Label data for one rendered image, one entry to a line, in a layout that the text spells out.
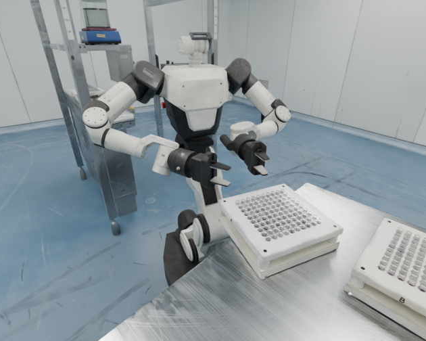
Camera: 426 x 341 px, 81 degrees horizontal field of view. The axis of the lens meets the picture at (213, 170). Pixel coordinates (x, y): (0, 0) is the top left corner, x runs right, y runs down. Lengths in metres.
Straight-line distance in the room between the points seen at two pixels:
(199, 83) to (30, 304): 1.60
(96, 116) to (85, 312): 1.21
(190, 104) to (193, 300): 0.74
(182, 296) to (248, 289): 0.15
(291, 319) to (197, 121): 0.80
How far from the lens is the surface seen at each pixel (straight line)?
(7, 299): 2.09
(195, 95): 1.06
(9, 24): 5.20
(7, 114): 5.33
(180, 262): 1.65
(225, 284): 0.63
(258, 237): 0.64
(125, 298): 1.77
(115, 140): 0.90
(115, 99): 0.99
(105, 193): 1.96
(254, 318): 0.59
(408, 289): 0.65
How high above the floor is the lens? 1.39
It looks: 28 degrees down
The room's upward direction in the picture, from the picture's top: straight up
